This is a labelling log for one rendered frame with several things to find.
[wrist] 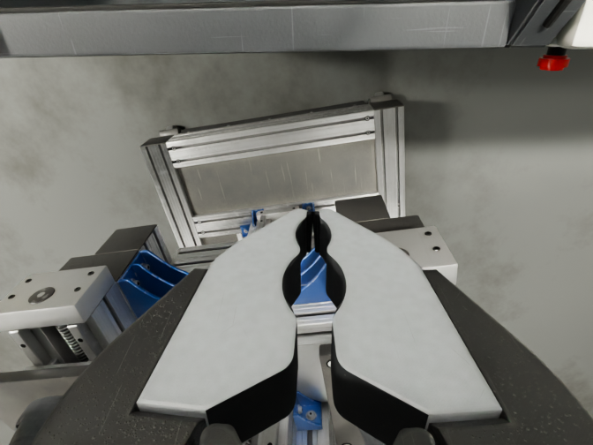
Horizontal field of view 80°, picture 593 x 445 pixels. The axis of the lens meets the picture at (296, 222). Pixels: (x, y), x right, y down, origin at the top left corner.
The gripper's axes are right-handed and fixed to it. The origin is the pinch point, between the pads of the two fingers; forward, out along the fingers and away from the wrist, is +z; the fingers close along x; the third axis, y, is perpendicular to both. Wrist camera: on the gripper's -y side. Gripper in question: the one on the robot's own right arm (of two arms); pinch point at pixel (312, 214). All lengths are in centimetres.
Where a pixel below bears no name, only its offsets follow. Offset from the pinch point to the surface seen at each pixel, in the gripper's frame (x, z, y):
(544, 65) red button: 31, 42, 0
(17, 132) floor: -114, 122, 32
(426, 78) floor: 40, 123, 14
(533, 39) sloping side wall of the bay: 20.7, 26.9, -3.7
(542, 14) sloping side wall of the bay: 19.9, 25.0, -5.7
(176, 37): -13.2, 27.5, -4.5
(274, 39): -3.5, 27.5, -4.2
